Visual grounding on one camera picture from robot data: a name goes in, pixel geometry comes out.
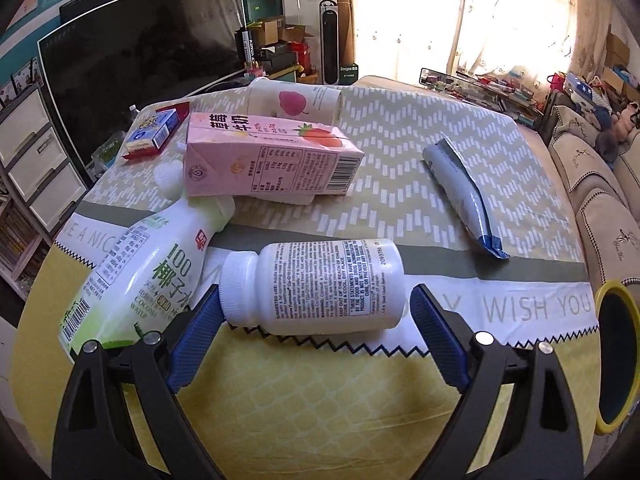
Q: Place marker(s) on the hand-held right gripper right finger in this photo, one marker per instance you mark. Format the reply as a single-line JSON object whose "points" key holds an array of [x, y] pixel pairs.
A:
{"points": [[440, 340]]}

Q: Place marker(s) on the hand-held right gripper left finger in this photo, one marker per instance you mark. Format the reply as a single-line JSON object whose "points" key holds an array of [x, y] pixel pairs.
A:
{"points": [[195, 335]]}

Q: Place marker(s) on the green white drink bottle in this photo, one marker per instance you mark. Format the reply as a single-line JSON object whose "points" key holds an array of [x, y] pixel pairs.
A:
{"points": [[140, 270]]}

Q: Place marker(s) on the white pill bottle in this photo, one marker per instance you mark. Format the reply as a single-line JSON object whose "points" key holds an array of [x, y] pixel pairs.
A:
{"points": [[310, 285]]}

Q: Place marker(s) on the blue grey squeezed tube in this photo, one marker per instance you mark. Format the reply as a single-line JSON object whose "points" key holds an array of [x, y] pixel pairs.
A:
{"points": [[465, 195]]}

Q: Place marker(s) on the black bin with yellow rim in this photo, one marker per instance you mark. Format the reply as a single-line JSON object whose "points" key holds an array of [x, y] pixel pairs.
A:
{"points": [[617, 350]]}

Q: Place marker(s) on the pink milk carton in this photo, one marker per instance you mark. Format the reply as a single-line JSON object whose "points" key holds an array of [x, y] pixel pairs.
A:
{"points": [[250, 160]]}

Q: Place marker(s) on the white cup with strawberry print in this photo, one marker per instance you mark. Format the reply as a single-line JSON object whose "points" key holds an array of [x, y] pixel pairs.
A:
{"points": [[290, 102]]}

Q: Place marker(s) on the yellow grey patterned tablecloth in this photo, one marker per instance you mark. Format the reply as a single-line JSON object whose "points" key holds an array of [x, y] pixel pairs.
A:
{"points": [[350, 410]]}

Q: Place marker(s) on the clear bag with green contents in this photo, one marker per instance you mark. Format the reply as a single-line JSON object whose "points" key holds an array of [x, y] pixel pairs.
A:
{"points": [[107, 152]]}

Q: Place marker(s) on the blue white small box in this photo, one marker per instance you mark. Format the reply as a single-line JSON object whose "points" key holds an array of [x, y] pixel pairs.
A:
{"points": [[150, 130]]}

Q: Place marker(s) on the beige sofa with embroidered covers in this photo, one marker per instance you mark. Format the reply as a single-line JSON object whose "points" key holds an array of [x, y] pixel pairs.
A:
{"points": [[590, 170]]}

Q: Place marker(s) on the red flat packet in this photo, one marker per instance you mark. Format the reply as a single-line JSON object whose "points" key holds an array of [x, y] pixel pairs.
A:
{"points": [[172, 106]]}

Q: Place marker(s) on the white plastic drawer unit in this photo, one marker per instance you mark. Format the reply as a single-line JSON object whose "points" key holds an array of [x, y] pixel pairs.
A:
{"points": [[30, 160]]}

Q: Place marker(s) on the cluttered glass coffee table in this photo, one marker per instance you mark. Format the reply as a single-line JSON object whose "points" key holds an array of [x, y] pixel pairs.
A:
{"points": [[480, 92]]}

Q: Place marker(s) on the small pink toy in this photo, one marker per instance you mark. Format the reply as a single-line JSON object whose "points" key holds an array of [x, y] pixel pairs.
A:
{"points": [[253, 67]]}

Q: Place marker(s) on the yellow basket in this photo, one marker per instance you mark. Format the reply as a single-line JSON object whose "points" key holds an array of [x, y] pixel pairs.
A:
{"points": [[309, 79]]}

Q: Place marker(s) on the green box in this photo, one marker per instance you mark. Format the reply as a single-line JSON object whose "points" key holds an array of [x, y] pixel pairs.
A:
{"points": [[349, 74]]}

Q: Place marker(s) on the blue star print cushion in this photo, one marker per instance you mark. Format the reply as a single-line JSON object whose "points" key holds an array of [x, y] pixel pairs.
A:
{"points": [[580, 87]]}

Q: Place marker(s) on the tall black box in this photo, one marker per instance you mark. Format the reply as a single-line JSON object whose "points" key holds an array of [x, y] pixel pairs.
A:
{"points": [[247, 50]]}

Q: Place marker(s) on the large curved television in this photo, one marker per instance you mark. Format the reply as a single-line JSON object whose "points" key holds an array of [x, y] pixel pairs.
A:
{"points": [[140, 50]]}

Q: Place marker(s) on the red box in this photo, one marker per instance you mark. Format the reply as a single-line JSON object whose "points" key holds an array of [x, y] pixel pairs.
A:
{"points": [[301, 55]]}

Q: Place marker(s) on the standing photo frames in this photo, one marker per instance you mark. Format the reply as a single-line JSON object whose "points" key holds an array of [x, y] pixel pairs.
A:
{"points": [[20, 80]]}

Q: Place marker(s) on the open cardboard boxes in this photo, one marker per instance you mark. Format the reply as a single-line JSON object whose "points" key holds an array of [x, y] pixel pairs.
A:
{"points": [[272, 30]]}

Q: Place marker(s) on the black white tower fan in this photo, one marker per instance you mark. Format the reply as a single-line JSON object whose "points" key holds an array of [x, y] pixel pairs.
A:
{"points": [[330, 40]]}

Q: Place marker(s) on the sheer embroidered curtain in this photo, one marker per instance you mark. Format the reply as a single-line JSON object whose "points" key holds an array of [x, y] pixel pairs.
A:
{"points": [[400, 20], [525, 15]]}

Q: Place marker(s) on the stack of cardboard boxes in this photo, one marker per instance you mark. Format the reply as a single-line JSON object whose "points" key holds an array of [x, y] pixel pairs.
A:
{"points": [[616, 57]]}

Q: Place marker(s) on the pink wall poster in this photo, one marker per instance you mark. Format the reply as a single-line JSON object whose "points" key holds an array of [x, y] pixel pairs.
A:
{"points": [[25, 7]]}

